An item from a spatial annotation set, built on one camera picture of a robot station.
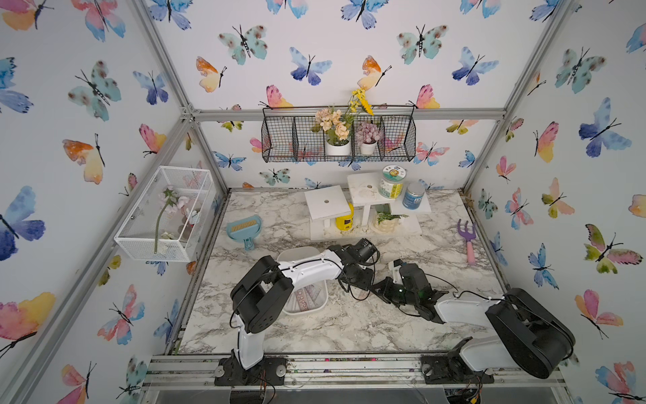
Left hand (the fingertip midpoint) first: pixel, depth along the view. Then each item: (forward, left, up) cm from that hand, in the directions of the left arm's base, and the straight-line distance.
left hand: (370, 280), depth 87 cm
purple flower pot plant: (+40, 0, +30) cm, 50 cm away
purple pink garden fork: (+20, -44, -6) cm, 49 cm away
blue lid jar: (+23, -16, +17) cm, 33 cm away
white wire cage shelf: (+9, +60, +24) cm, 65 cm away
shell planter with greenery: (+22, -9, +3) cm, 24 cm away
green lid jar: (+22, -7, +24) cm, 33 cm away
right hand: (-2, 0, -1) cm, 2 cm away
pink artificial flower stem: (+14, +60, +26) cm, 67 cm away
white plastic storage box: (-4, +21, -5) cm, 22 cm away
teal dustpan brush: (+25, +49, -4) cm, 55 cm away
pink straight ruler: (-4, +23, -5) cm, 24 cm away
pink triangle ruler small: (-2, +19, -5) cm, 20 cm away
